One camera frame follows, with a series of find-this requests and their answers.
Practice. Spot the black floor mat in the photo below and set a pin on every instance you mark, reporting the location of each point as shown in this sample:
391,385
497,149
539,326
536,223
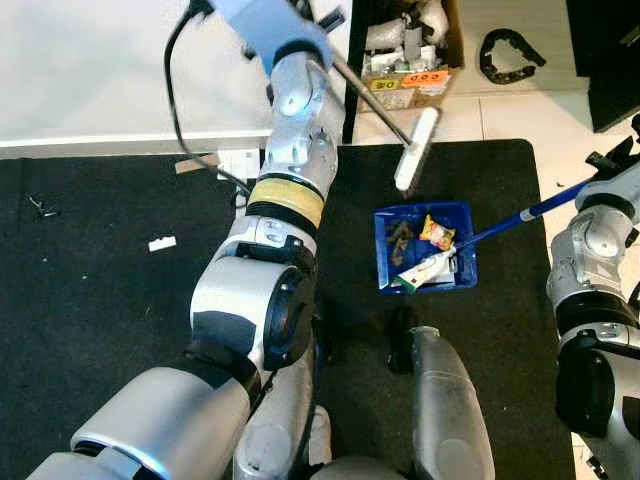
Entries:
100,330

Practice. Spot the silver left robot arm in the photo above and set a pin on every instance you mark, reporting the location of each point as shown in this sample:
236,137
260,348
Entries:
235,300

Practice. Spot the black cabinet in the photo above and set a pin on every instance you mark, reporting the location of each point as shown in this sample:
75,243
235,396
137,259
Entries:
605,55

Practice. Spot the silver robot leg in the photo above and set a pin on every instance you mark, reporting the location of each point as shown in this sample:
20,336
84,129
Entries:
275,420
450,400

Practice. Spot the brown cardboard strip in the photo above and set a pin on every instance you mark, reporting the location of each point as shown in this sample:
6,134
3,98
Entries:
197,164

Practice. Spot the yellow orange snack packet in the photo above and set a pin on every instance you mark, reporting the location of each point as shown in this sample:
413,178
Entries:
437,233

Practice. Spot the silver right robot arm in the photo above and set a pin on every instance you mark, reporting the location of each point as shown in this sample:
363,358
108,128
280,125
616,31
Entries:
585,260

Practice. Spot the cardboard box with orange label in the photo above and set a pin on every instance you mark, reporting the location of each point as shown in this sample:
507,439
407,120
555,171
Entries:
410,80

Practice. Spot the white tube with green end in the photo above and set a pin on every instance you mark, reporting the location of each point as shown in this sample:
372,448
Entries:
428,270

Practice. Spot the silver right robot leg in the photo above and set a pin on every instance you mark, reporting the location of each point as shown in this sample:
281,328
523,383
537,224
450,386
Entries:
450,400

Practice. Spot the pale left wrist camera mount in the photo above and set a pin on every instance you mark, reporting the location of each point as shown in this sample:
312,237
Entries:
265,25

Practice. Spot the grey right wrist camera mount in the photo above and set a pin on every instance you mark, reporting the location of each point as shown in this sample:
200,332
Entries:
625,187

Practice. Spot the dark crumpled wrapper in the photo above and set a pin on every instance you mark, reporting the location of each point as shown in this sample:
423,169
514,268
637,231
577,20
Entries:
400,243

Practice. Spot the white paper piece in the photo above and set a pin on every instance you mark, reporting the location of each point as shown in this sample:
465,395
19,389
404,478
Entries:
238,163

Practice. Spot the silver left robot leg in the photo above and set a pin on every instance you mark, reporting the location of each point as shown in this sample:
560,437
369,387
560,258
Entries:
275,420

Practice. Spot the small white scrap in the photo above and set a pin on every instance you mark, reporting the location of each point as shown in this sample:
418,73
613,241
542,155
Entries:
162,243

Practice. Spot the black vertical frame bar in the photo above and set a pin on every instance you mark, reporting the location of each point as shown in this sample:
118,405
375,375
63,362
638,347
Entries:
353,70

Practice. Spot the small black clip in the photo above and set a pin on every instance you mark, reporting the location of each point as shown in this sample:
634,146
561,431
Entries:
42,206

